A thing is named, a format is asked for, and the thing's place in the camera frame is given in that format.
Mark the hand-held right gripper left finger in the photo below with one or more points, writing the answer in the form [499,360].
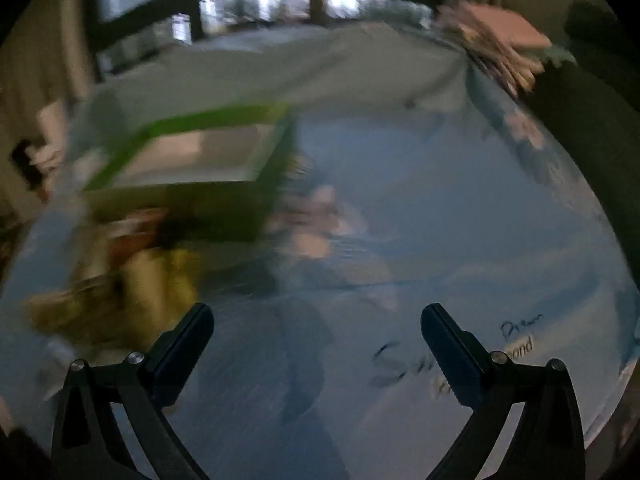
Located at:
[182,355]

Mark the dark armchair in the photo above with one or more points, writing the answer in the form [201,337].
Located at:
[590,135]

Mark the dark framed window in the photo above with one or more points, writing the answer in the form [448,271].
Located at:
[190,0]

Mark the stack of folded cloths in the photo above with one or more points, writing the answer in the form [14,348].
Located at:
[495,30]

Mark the white paper roll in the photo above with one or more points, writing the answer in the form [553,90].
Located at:
[52,125]

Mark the yellow-edged dark snack packet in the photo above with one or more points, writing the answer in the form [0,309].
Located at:
[150,270]

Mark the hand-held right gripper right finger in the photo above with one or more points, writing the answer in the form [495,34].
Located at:
[445,350]

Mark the green cardboard box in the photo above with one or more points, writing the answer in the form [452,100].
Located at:
[200,210]

